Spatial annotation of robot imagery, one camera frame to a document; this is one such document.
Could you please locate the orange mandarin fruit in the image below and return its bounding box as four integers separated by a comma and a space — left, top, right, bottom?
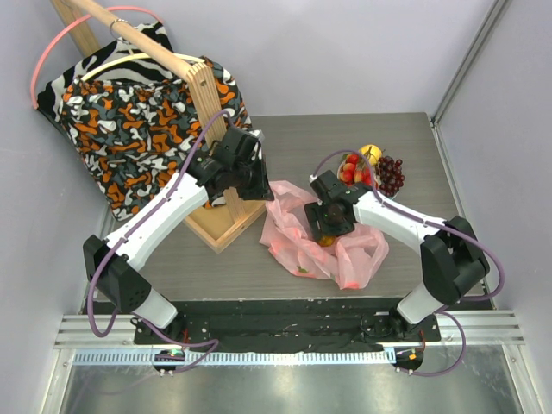
317, 235, 336, 247

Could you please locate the pink plastic bag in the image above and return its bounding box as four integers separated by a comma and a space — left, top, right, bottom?
260, 180, 389, 290

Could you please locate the dark red grape bunch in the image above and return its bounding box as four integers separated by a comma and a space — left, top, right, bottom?
376, 155, 405, 198

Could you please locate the yellow lemon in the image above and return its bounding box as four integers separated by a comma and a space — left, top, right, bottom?
359, 144, 382, 166

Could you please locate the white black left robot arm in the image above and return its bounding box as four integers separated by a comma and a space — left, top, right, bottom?
83, 126, 273, 344

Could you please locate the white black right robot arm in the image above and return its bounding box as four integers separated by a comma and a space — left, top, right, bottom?
304, 171, 490, 341

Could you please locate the wooden clothes rack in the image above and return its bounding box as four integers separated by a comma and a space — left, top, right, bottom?
66, 1, 264, 253

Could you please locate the light blue round plate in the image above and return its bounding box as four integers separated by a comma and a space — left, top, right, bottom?
336, 160, 405, 198

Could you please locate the orange black patterned garment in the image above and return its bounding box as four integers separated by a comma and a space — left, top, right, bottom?
60, 58, 254, 222

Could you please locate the cream hanger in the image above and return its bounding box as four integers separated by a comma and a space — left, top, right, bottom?
81, 53, 204, 81

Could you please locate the pink hanger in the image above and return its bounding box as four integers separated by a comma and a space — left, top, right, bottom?
29, 5, 164, 110

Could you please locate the black white zebra garment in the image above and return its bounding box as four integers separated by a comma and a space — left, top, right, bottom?
36, 22, 175, 126

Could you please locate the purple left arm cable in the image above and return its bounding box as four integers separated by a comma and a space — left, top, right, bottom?
85, 109, 238, 374

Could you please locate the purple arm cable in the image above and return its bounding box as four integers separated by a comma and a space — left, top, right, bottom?
308, 149, 505, 376
85, 109, 238, 374

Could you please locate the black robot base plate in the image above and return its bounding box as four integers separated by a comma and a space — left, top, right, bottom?
130, 298, 467, 354

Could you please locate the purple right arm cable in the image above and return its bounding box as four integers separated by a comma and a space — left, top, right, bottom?
308, 149, 505, 376

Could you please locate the aluminium frame rail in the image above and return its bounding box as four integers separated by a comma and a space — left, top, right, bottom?
54, 310, 525, 349

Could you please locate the aluminium corner post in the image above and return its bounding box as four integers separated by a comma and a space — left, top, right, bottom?
432, 0, 514, 126

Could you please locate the white slotted cable duct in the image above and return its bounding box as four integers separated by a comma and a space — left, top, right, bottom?
73, 348, 396, 367

